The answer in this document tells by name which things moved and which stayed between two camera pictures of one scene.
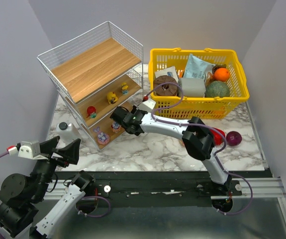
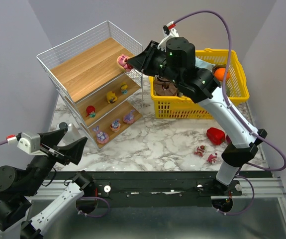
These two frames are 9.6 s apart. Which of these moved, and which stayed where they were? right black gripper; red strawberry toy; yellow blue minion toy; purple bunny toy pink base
Moved: right black gripper
Stayed: purple bunny toy pink base; red strawberry toy; yellow blue minion toy
